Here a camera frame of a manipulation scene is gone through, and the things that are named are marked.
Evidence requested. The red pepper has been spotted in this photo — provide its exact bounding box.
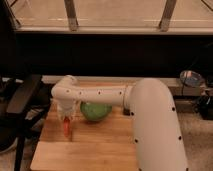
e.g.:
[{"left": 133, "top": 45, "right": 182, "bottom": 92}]
[{"left": 63, "top": 117, "right": 71, "bottom": 138}]

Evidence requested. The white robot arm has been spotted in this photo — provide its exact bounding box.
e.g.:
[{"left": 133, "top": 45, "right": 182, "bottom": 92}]
[{"left": 51, "top": 75, "right": 189, "bottom": 171}]

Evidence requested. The green bowl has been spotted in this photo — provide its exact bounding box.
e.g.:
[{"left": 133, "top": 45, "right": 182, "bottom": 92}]
[{"left": 80, "top": 102, "right": 112, "bottom": 122}]

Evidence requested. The black office chair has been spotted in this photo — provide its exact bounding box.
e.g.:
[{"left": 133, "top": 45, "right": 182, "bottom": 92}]
[{"left": 0, "top": 75, "right": 51, "bottom": 171}]

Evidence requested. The black rectangular block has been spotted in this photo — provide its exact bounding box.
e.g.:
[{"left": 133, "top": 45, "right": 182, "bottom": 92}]
[{"left": 123, "top": 108, "right": 130, "bottom": 116}]

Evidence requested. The round metal tin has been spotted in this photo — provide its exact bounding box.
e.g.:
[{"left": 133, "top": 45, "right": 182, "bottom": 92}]
[{"left": 180, "top": 70, "right": 204, "bottom": 88}]

